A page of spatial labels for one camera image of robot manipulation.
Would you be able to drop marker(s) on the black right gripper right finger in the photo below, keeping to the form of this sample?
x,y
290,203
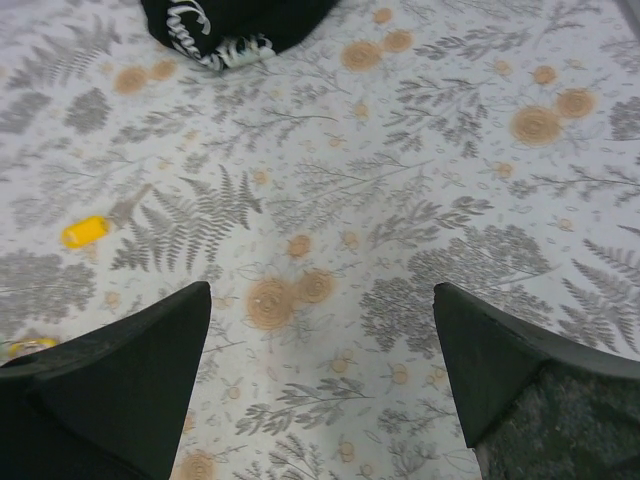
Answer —
x,y
533,404

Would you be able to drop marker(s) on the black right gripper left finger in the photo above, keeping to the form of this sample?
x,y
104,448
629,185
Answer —
x,y
110,404

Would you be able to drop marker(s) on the small yellow key tag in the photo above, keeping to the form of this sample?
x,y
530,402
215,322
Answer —
x,y
85,232

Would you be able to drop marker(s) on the floral patterned table mat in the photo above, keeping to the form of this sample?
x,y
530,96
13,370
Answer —
x,y
323,194

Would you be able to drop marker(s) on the black cloth with logo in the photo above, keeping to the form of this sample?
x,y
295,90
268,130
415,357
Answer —
x,y
221,35

